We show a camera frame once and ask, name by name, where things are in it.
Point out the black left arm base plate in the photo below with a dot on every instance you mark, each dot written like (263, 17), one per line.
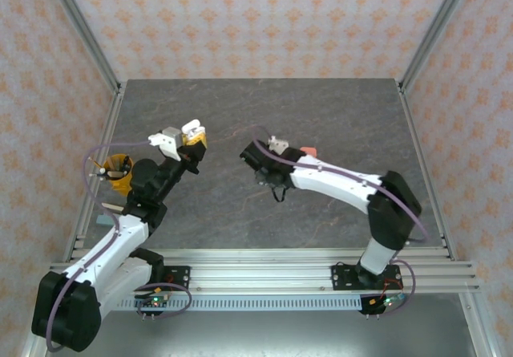
(180, 277)

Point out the yellow pencil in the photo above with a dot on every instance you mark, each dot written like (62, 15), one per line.
(94, 163)

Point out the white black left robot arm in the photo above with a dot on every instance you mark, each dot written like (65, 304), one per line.
(112, 248)

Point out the aluminium right frame post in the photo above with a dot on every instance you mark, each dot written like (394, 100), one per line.
(436, 28)

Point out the grey metal panel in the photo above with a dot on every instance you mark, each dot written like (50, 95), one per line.
(256, 333)

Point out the aluminium left table side rail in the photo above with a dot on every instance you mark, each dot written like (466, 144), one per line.
(110, 124)

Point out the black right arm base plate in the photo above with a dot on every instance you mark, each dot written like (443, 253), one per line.
(340, 277)

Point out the white earbud charging case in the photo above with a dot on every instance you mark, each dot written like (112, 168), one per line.
(192, 127)

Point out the white tipped pen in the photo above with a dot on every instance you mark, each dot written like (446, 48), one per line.
(98, 173)

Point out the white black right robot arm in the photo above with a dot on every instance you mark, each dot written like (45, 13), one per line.
(332, 180)

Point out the aluminium table side rail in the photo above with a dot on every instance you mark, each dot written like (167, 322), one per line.
(110, 124)
(417, 140)

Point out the aluminium left frame post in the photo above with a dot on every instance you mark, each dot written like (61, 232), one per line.
(83, 28)

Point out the yellow pen cup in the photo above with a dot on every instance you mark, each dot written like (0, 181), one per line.
(120, 182)

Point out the black pen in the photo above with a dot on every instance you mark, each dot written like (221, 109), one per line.
(126, 165)

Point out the aluminium right table side rail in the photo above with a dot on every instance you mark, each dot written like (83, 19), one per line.
(417, 140)

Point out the pink earbud charging case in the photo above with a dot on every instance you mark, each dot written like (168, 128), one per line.
(309, 151)

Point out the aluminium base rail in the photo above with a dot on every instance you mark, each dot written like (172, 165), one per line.
(260, 270)

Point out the aluminium frame post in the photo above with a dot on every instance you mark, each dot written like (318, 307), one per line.
(436, 28)
(83, 28)

